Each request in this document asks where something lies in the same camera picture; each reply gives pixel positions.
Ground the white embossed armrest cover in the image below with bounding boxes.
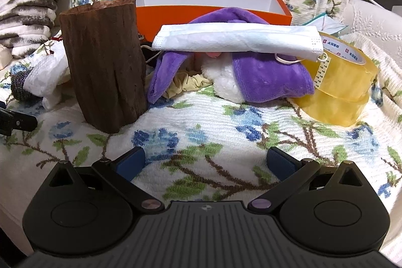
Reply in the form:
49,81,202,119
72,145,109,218
342,0,402,53

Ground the beige scrunchie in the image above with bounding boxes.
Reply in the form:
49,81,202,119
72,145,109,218
162,71,213,99

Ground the teal edged mask packet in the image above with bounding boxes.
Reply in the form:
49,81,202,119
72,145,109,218
304,13,347,36

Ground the upper yellow tape roll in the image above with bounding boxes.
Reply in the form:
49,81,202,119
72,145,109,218
303,33,377,102

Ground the lower yellow tape roll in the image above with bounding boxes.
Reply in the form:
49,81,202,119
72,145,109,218
292,89,370,127

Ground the grey sparkly scrunchie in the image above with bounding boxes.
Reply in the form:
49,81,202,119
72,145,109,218
11,69,41,103

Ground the orange cardboard box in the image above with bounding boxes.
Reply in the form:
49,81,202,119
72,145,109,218
136,0,292,41

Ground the brown wooden log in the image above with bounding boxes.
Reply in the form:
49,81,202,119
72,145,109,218
59,0,147,133

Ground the white face mask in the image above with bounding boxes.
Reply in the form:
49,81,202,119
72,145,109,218
152,22,324,61

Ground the floral sofa cover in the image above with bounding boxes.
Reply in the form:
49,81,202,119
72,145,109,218
0,0,402,219

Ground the purple plush cloth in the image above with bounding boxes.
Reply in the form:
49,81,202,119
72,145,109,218
146,7,316,105

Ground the white pink plush toy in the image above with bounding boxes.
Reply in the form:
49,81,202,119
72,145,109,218
195,53,245,104

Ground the yellow tape roll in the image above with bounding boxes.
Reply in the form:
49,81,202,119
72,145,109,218
292,89,370,127
303,33,377,102

